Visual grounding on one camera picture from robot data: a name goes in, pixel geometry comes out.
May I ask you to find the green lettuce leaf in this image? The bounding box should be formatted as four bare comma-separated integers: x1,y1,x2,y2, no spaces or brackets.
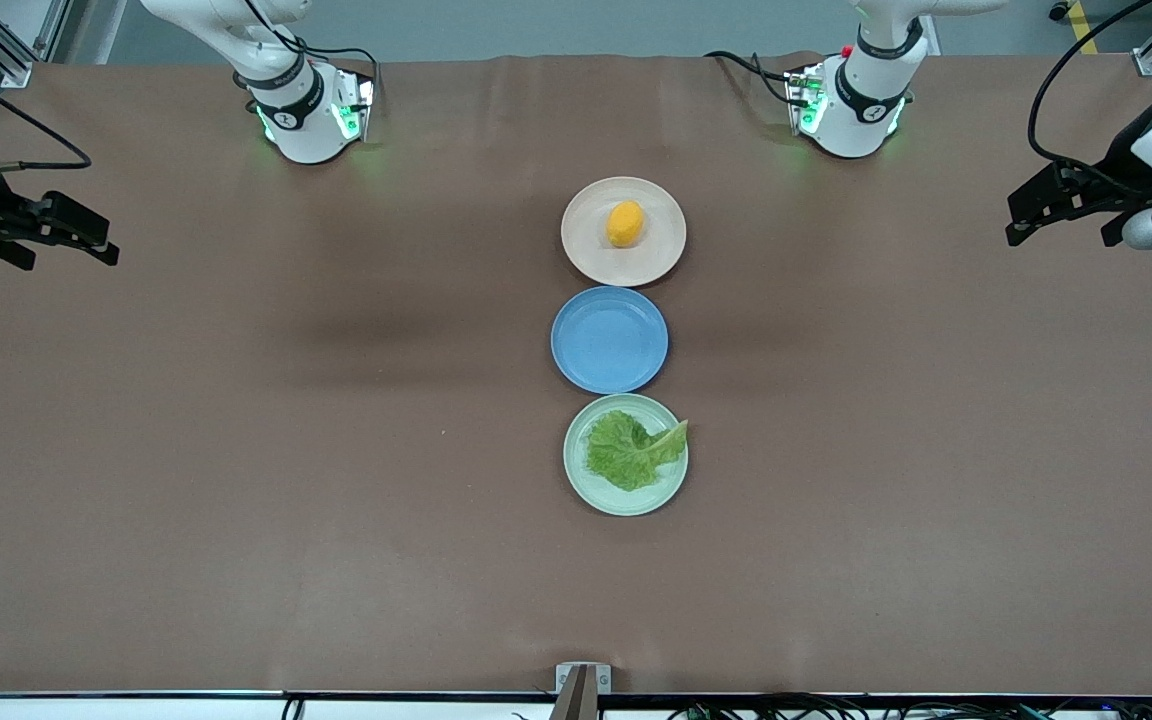
586,409,689,492

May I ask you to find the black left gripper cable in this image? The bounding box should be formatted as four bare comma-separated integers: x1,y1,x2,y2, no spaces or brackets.
1027,0,1152,193

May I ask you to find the black right arm base cable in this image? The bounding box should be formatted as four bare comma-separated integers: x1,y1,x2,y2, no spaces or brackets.
244,0,383,86

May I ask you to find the black arm base cable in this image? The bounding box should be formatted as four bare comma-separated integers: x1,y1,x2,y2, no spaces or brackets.
244,0,383,86
703,49,799,107

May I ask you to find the yellow lemon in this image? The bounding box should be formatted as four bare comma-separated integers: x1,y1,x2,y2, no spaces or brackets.
605,200,647,249

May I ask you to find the beige round plate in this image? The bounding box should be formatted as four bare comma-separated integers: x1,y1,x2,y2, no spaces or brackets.
561,177,688,288

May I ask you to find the brown table cover sheet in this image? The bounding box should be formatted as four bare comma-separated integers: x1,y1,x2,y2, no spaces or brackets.
0,52,1152,697

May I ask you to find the light green round plate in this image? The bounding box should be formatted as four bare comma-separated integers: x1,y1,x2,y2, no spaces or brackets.
563,393,689,518

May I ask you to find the black left arm base cable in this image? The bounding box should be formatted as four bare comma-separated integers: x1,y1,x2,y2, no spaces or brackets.
703,49,799,107

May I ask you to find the metal table edge bracket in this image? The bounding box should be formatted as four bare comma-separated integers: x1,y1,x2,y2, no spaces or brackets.
555,662,613,720

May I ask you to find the blue round plate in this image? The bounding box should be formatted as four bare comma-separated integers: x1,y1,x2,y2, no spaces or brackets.
550,286,670,395

